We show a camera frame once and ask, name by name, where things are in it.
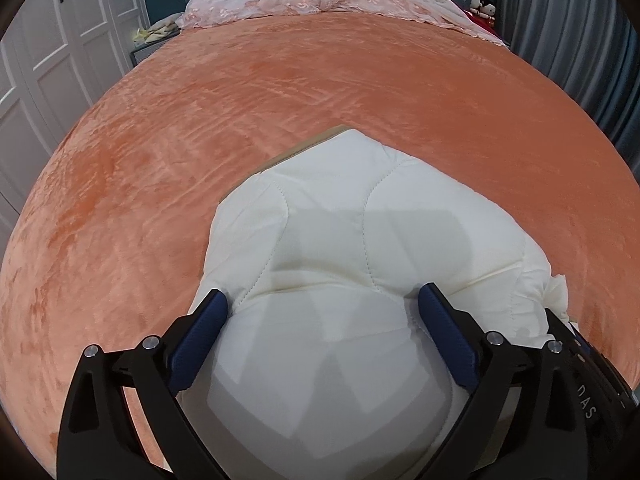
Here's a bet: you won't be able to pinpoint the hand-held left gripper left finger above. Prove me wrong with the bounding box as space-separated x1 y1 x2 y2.
56 288 232 480

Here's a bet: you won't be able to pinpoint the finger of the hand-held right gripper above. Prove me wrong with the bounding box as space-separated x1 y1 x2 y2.
544 308 581 343

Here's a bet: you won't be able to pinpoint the small doll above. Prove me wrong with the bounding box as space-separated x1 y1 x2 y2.
462 0 499 27

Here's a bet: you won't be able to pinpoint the orange plush blanket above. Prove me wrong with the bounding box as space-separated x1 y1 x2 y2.
0 11 640 480

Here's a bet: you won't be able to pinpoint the grey nightstand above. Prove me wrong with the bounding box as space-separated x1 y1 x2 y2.
130 35 182 67

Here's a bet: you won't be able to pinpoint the white wardrobe doors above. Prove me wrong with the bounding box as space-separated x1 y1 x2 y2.
0 0 151 228

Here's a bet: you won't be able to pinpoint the cream shirt with tan collar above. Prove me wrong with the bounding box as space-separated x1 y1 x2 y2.
180 126 574 480

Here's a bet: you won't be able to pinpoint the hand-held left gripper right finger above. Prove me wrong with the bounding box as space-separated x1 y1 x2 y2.
417 282 593 480

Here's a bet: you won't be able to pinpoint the grey curtain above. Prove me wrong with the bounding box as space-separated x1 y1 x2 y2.
492 0 640 162

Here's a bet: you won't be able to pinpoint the pale yellow cloth bundle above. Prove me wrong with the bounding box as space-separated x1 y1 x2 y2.
130 16 182 44

